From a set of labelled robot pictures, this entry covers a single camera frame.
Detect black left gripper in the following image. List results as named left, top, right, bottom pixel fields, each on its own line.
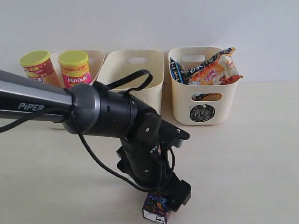
left=152, top=173, right=191, bottom=212

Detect purple juice box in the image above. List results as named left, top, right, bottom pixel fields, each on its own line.
left=142, top=193, right=171, bottom=224

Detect blue noodle packet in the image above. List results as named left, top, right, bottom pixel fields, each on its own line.
left=170, top=58, right=186, bottom=84

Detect orange snack bag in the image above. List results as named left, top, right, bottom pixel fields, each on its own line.
left=185, top=47, right=243, bottom=85

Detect pink Lays chips can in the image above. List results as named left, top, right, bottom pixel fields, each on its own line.
left=58, top=50, right=91, bottom=88

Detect yellow Lays chips can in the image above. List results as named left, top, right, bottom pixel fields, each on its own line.
left=20, top=50, right=61, bottom=87

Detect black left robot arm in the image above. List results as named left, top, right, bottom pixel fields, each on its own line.
left=0, top=70, right=191, bottom=211

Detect right cream plastic bin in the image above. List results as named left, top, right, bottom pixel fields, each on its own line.
left=168, top=47, right=240, bottom=126

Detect cream plastic bin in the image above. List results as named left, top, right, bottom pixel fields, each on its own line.
left=168, top=47, right=240, bottom=126
left=95, top=49, right=165, bottom=117
left=46, top=49, right=106, bottom=130

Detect middle cream plastic bin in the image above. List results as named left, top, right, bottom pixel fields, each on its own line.
left=95, top=49, right=165, bottom=117

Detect left cream plastic bin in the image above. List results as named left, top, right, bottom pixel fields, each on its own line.
left=46, top=49, right=106, bottom=130

